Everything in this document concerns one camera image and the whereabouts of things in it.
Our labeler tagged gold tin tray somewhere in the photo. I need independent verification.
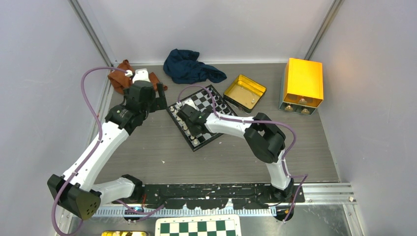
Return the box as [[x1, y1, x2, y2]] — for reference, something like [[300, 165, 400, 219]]
[[223, 74, 267, 114]]

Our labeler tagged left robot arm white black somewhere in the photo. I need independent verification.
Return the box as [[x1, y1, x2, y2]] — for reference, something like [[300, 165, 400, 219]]
[[47, 81, 167, 220]]

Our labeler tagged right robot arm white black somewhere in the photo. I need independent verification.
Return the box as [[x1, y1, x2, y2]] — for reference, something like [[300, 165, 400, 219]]
[[177, 104, 294, 202]]

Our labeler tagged green white checkered board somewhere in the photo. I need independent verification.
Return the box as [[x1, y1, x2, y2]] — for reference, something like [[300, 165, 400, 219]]
[[154, 214, 242, 236]]

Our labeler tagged orange brown cloth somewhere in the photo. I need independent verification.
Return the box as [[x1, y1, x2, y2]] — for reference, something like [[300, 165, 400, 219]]
[[108, 59, 160, 95]]

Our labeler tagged black white chessboard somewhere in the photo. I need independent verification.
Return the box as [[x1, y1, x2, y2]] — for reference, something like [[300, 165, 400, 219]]
[[166, 85, 237, 151]]

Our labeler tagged dark blue cloth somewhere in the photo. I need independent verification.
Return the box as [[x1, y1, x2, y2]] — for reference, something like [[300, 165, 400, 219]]
[[163, 49, 227, 84]]

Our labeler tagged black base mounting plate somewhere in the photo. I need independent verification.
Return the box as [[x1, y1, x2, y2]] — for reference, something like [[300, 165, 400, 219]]
[[122, 183, 305, 210]]

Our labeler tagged yellow drawer box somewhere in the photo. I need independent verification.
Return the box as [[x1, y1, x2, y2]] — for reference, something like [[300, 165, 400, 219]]
[[279, 58, 324, 115]]

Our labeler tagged gold object bottom edge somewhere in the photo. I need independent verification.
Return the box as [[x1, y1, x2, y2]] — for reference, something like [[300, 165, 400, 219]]
[[101, 231, 149, 236]]

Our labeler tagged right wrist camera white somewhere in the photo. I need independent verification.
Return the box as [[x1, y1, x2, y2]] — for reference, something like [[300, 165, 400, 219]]
[[183, 99, 197, 110]]

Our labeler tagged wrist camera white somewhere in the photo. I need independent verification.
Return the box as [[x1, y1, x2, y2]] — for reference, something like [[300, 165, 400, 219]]
[[183, 99, 197, 110], [125, 68, 150, 83]]

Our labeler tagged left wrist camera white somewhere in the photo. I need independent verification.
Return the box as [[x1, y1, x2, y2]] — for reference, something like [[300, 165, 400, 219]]
[[125, 68, 150, 83]]

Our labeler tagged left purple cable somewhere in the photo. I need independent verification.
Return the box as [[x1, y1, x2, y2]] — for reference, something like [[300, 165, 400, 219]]
[[51, 67, 165, 236]]

